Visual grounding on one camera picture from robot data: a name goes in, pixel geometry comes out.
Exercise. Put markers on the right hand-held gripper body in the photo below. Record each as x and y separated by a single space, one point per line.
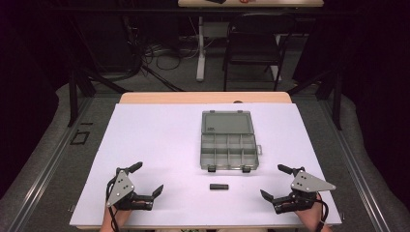
309 183

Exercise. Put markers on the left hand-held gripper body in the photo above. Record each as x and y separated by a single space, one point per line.
121 188

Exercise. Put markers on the person's left hand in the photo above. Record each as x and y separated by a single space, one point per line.
124 213

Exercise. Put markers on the person's right hand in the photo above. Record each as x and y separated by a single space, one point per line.
309 213

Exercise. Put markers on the white table mat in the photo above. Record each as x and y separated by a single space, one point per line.
154 145

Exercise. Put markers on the small black rectangular block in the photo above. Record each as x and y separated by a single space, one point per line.
219 186

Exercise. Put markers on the grey plastic compartment box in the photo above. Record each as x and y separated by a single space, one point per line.
228 141

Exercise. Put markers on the black metal stand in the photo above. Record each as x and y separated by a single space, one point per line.
73 96
336 100

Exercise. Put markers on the black chair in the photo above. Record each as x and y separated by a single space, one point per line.
254 48

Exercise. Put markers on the white-legged wooden desk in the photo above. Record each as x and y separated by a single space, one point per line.
201 58

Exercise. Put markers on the red object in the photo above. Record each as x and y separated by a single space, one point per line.
247 1

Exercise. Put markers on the black flat object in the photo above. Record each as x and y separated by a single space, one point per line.
216 1

